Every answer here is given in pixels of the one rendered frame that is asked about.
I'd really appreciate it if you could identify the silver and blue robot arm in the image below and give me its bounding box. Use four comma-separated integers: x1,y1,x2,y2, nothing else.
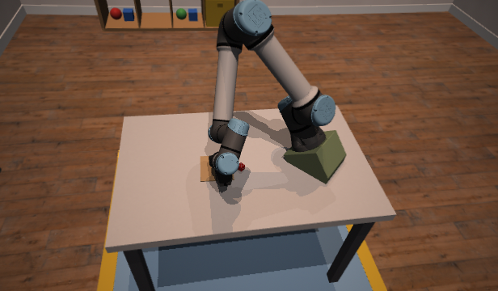
208,0,336,175

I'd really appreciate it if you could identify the orange flat mat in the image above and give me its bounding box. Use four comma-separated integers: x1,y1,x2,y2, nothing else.
200,156,216,182

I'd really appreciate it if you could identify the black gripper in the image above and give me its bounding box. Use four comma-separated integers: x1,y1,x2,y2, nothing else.
209,151,233,187

